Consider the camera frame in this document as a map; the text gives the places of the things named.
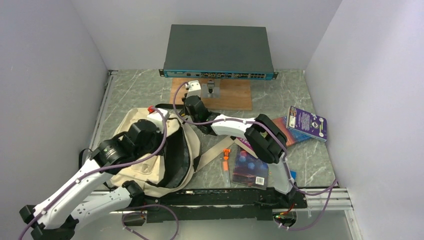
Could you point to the grey metal stand bracket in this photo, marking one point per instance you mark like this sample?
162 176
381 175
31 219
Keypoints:
211 89

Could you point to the orange blue paperback book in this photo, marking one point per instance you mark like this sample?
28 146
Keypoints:
293 137

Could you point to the blue eraser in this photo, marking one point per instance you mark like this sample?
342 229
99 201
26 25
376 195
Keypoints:
293 174

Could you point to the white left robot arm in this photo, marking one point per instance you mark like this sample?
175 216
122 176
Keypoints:
64 212

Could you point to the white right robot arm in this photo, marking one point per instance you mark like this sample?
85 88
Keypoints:
266 139

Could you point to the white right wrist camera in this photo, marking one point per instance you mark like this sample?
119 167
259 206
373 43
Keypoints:
193 88

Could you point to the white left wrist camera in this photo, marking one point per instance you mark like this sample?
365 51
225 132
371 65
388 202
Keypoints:
158 116

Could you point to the orange pen in pack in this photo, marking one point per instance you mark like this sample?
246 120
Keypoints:
225 167

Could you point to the grey network switch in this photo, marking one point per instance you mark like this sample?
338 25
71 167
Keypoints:
218 52

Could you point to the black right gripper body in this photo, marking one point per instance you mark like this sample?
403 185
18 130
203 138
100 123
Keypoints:
187 113

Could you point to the dark space notebook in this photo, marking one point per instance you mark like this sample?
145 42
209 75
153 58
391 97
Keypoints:
250 171

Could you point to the purple boxed book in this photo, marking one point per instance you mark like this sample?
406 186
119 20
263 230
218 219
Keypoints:
307 123

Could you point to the purple treehouse book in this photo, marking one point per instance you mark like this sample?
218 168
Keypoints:
245 145

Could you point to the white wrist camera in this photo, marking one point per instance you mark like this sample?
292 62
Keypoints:
158 116
193 88

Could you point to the wooden base board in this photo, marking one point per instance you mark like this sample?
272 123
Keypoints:
234 94

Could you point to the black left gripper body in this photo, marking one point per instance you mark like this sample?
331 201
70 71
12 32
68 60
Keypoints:
145 148

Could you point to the beige canvas backpack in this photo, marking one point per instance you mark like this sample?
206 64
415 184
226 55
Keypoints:
173 169

